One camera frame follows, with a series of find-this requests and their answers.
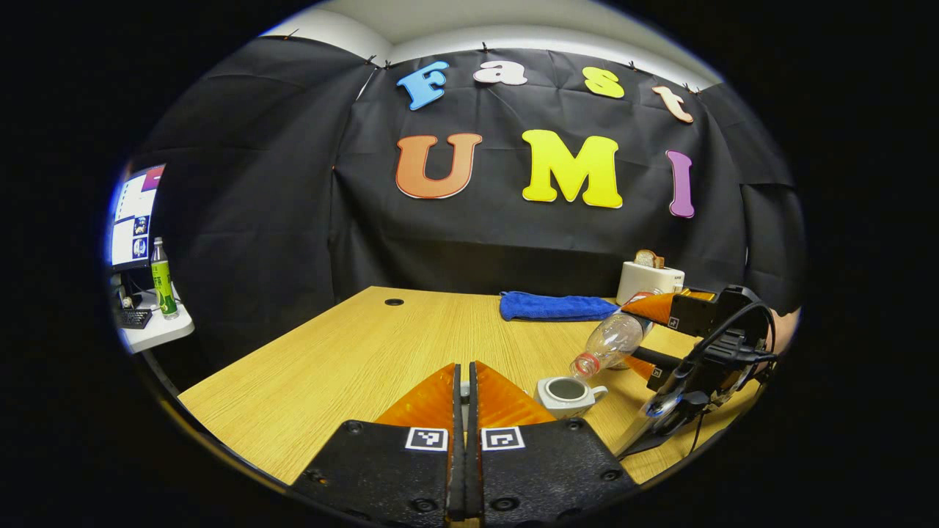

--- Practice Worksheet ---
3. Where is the white ceramic teacup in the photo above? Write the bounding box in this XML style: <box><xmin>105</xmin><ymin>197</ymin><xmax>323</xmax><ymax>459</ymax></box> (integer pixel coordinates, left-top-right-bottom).
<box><xmin>536</xmin><ymin>375</ymin><xmax>610</xmax><ymax>419</ymax></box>

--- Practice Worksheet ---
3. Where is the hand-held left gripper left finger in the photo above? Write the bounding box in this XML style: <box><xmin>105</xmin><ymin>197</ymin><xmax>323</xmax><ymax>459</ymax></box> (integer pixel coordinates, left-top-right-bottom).
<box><xmin>290</xmin><ymin>362</ymin><xmax>464</xmax><ymax>528</ymax></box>

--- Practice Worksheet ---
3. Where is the clear plastic water bottle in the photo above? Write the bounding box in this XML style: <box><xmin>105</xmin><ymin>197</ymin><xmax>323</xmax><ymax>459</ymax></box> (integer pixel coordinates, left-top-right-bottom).
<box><xmin>571</xmin><ymin>290</ymin><xmax>665</xmax><ymax>380</ymax></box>

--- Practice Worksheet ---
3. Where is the white toaster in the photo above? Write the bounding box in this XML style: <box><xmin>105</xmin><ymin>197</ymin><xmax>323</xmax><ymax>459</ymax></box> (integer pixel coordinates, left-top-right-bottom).
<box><xmin>616</xmin><ymin>260</ymin><xmax>686</xmax><ymax>306</ymax></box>

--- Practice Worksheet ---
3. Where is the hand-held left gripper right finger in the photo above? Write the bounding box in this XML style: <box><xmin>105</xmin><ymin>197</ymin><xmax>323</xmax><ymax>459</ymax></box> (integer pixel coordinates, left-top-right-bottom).
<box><xmin>467</xmin><ymin>361</ymin><xmax>639</xmax><ymax>528</ymax></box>

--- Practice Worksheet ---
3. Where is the blue towel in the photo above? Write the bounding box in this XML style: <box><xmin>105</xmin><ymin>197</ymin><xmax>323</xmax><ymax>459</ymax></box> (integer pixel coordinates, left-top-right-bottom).
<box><xmin>500</xmin><ymin>291</ymin><xmax>621</xmax><ymax>322</ymax></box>

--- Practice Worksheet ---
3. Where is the computer monitor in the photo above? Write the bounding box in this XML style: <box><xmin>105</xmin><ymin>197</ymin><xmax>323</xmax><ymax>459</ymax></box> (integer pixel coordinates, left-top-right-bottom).
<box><xmin>110</xmin><ymin>165</ymin><xmax>166</xmax><ymax>269</ymax></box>

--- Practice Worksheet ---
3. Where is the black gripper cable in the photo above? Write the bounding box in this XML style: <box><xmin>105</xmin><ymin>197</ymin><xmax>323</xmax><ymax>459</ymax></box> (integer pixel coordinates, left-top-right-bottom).
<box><xmin>686</xmin><ymin>299</ymin><xmax>780</xmax><ymax>367</ymax></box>

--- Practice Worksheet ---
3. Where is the white side table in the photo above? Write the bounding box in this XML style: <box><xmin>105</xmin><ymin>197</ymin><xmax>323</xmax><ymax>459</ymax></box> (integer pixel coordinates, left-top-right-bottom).
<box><xmin>117</xmin><ymin>285</ymin><xmax>195</xmax><ymax>354</ymax></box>

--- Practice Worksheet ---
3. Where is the green drink bottle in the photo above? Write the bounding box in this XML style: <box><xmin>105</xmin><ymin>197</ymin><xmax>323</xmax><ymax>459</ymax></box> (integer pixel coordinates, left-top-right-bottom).
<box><xmin>150</xmin><ymin>236</ymin><xmax>179</xmax><ymax>320</ymax></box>

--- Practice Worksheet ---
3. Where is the black backdrop cloth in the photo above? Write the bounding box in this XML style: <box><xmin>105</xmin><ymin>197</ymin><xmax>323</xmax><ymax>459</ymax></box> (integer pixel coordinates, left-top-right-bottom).
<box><xmin>128</xmin><ymin>37</ymin><xmax>808</xmax><ymax>367</ymax></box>

